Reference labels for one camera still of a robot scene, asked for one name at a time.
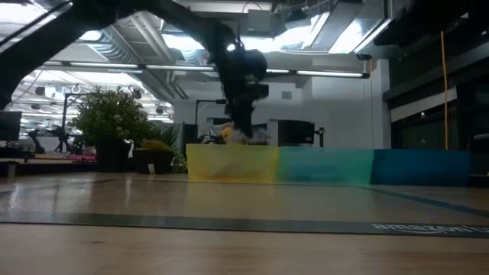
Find yellow plastic bin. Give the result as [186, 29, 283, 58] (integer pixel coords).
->
[186, 144, 282, 183]

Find long ceiling light bar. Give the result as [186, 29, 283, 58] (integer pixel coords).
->
[41, 60, 371, 79]

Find green plastic bin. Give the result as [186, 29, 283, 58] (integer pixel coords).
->
[280, 147, 375, 187]

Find succulents in black planter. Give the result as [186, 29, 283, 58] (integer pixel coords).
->
[131, 128, 188, 176]

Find grey ceiling unit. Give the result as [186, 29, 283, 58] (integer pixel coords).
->
[246, 9, 275, 37]

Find blue plastic bin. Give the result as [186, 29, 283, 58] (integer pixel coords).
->
[370, 148, 471, 187]

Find wooden desk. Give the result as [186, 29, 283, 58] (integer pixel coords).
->
[0, 152, 99, 179]

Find yellow hanging cord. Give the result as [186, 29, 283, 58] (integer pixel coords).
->
[439, 30, 449, 150]

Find large spiral ventilation duct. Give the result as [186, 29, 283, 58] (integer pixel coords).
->
[82, 26, 137, 65]

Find person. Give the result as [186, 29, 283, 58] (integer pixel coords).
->
[218, 121, 235, 145]

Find black computer case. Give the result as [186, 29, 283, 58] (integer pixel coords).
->
[267, 118, 316, 147]

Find black monitor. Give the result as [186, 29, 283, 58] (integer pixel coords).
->
[0, 111, 23, 142]

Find bushy plant in black pot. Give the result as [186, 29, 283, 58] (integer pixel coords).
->
[67, 86, 160, 172]

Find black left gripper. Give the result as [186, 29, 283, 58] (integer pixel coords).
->
[208, 23, 270, 139]

